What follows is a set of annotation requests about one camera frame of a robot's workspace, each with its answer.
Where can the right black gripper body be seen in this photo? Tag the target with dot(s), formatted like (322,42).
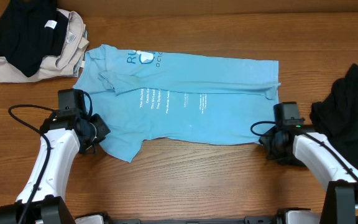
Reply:
(279,151)

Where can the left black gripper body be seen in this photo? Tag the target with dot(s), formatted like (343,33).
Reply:
(101,130)

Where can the light blue printed t-shirt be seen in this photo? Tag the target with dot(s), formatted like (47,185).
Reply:
(145,95)

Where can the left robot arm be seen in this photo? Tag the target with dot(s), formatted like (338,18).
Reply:
(64,135)

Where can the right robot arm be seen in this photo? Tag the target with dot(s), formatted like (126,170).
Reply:
(339,179)

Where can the folded grey garment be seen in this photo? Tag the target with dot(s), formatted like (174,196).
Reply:
(80,53)

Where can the folded beige garment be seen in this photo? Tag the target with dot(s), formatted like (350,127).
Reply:
(51,66)

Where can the black garment on right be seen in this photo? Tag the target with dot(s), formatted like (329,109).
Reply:
(337,116)

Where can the folded black garment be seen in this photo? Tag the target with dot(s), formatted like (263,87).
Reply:
(30,31)

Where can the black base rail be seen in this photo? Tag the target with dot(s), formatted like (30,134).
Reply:
(104,218)

